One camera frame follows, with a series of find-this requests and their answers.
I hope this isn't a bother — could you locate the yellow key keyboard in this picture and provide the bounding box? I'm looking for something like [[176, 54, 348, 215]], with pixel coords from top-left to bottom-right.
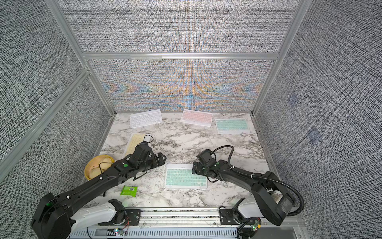
[[123, 133, 145, 157]]

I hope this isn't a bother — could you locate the green key keyboard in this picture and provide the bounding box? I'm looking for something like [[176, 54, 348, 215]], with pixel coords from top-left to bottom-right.
[[164, 163, 208, 189], [215, 119, 251, 134]]

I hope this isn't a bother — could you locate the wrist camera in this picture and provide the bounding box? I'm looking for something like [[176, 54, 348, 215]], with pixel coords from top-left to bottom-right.
[[197, 149, 216, 168], [134, 141, 152, 159]]

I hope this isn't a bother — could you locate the pink key keyboard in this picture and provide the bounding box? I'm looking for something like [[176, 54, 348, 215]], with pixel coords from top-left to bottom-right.
[[180, 109, 213, 127]]

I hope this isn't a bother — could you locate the green snack packet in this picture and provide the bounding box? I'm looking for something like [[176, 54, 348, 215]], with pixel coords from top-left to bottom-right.
[[120, 186, 138, 197]]

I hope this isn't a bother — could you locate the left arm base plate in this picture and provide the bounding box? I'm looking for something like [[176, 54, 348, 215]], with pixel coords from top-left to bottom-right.
[[98, 209, 142, 226]]

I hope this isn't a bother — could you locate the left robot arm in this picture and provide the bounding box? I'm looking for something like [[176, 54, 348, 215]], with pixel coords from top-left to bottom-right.
[[31, 152, 167, 239]]

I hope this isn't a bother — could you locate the aluminium front rail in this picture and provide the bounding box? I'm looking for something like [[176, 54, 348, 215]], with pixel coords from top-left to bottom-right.
[[55, 207, 308, 231]]

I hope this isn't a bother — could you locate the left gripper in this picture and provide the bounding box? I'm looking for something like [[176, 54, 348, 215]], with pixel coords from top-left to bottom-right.
[[138, 151, 168, 174]]

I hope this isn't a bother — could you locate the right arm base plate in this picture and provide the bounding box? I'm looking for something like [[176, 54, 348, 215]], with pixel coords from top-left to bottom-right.
[[218, 207, 258, 226]]

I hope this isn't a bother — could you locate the yellow bowl with buns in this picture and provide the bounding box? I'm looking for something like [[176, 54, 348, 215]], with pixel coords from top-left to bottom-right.
[[84, 154, 115, 180]]

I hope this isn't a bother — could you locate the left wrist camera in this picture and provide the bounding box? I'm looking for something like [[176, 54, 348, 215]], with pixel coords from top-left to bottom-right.
[[134, 141, 152, 159]]

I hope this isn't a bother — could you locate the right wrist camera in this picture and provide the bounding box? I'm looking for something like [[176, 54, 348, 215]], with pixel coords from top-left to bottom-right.
[[197, 149, 216, 168]]

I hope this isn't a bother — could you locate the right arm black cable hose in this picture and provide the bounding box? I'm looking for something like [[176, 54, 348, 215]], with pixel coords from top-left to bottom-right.
[[210, 145, 305, 217]]

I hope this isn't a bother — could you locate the white keyboard at back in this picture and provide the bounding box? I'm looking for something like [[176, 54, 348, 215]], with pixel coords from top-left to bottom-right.
[[130, 109, 163, 128]]

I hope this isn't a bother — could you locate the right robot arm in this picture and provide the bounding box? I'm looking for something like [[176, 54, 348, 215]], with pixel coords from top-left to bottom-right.
[[192, 160, 305, 226]]

